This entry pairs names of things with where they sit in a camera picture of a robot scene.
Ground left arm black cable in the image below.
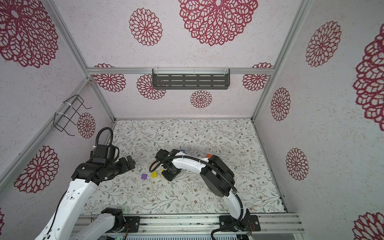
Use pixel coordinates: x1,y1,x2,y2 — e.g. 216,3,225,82
94,127,120,164

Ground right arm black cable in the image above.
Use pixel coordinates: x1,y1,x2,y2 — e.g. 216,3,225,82
149,154,244,240

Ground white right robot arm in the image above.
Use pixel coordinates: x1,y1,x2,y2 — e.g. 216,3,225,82
149,149,250,222

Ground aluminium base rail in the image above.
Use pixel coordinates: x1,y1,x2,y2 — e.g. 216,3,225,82
71,213,305,236

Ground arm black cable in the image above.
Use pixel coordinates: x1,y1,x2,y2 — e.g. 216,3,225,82
94,127,120,164
149,154,244,240

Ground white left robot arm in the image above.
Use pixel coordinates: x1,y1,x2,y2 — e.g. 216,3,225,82
36,145,136,240

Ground dark grey wall shelf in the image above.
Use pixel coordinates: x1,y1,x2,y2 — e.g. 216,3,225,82
152,69,230,90

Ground black wire wall basket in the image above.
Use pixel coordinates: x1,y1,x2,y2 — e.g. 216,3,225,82
53,94,91,137

